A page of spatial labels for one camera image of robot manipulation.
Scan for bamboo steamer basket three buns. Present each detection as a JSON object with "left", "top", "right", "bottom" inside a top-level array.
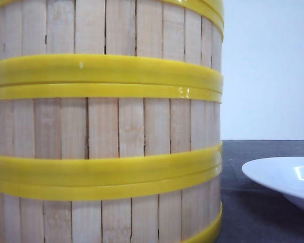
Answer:
[{"left": 0, "top": 83, "right": 223, "bottom": 183}]

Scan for bamboo steamer basket one bun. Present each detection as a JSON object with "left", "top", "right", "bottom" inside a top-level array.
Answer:
[{"left": 0, "top": 1, "right": 223, "bottom": 93}]

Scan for yellow rimmed bamboo steamer lid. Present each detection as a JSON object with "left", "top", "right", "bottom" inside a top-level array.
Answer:
[{"left": 164, "top": 0, "right": 224, "bottom": 41}]

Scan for front bamboo steamer basket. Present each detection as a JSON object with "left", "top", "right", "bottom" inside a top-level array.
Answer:
[{"left": 0, "top": 175, "right": 222, "bottom": 242}]

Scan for white ceramic plate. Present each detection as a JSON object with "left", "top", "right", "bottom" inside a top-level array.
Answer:
[{"left": 241, "top": 156, "right": 304, "bottom": 224}]

